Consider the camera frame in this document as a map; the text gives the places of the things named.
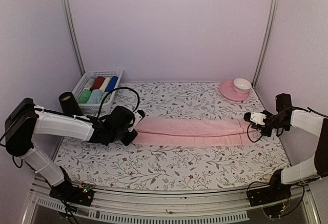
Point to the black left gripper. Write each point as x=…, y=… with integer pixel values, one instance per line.
x=128, y=141

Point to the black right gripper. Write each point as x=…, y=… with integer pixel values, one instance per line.
x=258, y=126

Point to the green towel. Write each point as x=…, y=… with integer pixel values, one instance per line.
x=106, y=97
x=84, y=97

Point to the pink towel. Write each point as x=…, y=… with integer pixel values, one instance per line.
x=192, y=132

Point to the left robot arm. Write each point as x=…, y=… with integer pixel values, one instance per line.
x=29, y=119

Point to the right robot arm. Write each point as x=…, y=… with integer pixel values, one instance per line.
x=300, y=145

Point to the light blue rolled towel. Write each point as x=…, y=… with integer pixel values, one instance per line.
x=95, y=97

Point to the white rolled towel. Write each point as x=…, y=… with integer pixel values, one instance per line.
x=105, y=84

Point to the green rolled towel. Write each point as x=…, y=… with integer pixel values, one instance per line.
x=84, y=97

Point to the white bowl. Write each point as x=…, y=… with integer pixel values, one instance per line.
x=241, y=85

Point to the red rolled towel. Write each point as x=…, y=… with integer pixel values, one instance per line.
x=97, y=83

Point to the grey rolled towel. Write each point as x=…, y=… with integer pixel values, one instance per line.
x=89, y=84

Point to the pink plate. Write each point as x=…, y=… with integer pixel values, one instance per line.
x=228, y=91

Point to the black cylinder cup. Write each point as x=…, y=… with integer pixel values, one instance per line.
x=69, y=104

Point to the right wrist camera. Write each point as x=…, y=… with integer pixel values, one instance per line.
x=256, y=118

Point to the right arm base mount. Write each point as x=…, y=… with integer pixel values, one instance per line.
x=278, y=198

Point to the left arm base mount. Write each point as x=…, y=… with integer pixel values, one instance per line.
x=72, y=194

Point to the front aluminium rail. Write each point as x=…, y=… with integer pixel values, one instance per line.
x=112, y=205

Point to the right aluminium frame post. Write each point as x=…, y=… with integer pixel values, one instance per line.
x=265, y=42

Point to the aluminium frame post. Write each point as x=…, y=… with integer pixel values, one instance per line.
x=72, y=35
x=265, y=42

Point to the left aluminium frame post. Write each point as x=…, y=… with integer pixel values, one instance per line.
x=72, y=35

